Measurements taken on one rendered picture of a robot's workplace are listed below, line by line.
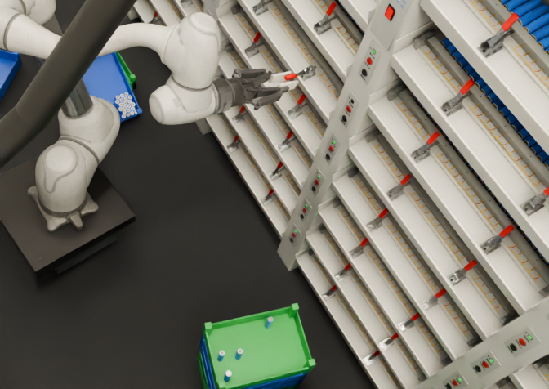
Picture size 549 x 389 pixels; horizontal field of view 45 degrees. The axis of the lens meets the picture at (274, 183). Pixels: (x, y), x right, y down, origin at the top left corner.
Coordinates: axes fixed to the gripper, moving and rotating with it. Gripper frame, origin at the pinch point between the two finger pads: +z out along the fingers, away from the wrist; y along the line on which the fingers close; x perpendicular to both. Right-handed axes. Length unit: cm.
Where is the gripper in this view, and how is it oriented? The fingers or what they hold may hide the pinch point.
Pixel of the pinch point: (283, 82)
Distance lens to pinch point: 190.2
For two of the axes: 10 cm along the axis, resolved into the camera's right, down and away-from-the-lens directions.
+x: 3.7, -5.7, -7.3
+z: 7.7, -2.5, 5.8
